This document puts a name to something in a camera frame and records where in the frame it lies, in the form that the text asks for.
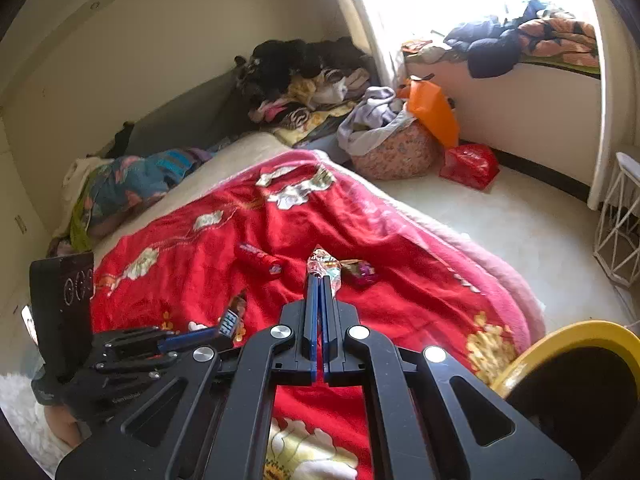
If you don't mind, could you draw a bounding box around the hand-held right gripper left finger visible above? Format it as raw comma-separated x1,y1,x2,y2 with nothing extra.
54,272,320,480

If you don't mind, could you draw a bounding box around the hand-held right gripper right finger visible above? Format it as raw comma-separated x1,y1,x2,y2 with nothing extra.
321,275,581,480

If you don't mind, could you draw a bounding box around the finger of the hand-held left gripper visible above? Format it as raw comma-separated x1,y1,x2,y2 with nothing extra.
95,352,193,378
102,324,236,357

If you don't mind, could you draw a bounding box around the blue snack wrapper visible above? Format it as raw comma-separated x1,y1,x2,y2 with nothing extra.
217,309,241,341

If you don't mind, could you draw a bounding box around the red white snack wrapper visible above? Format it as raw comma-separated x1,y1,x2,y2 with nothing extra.
306,244,347,306

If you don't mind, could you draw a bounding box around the yellow rimmed black trash bin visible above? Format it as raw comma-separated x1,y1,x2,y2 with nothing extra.
489,320,640,480

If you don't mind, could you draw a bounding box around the person's left forearm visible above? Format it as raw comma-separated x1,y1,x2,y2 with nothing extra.
42,402,93,448

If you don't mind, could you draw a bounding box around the dark brown snack wrapper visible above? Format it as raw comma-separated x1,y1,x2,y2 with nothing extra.
230,290,250,321

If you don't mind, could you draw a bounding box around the purple candy wrapper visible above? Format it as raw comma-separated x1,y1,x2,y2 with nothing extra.
340,258,379,289

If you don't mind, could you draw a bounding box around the red floral blanket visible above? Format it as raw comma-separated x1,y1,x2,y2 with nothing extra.
90,149,546,480

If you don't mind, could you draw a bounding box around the long red snack wrapper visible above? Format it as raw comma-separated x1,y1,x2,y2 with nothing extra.
239,242,283,277

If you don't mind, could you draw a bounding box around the white fluffy rug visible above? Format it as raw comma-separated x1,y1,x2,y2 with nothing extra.
0,372,66,471

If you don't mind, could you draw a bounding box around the blue floral quilt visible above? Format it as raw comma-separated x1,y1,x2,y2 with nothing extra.
62,147,211,253

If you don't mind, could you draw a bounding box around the beige bed sheet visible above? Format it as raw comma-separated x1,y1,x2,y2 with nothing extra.
95,132,311,251

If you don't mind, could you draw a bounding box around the floral fabric basket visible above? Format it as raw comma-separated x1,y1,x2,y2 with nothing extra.
350,117,443,181

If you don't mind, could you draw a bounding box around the pale lavender garment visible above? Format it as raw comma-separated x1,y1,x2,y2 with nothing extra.
337,86,416,156

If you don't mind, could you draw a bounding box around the red plastic bag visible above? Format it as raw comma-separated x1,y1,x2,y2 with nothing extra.
439,143,500,190

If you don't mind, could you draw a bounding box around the grey bed headboard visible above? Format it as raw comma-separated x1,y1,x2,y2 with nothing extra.
87,67,256,158

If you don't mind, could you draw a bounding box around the orange bag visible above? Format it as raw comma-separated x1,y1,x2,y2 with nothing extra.
397,76,460,148

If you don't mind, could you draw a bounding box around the pile of clothes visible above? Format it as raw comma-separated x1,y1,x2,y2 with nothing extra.
235,37,373,128

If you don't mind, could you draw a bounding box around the cream curtain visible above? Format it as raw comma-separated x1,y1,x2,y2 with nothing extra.
322,0,408,91
575,0,640,211

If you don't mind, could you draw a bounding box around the white bay window ledge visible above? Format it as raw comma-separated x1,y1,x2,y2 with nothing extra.
402,52,603,186

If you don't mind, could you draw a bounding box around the dark navy jacket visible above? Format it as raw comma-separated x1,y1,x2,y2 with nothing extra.
444,0,551,79

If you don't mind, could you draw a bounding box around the orange patterned quilt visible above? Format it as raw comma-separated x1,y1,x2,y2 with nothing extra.
517,10,601,58

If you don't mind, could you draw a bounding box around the white wire frame stool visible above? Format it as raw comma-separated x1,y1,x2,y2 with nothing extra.
594,151,640,288

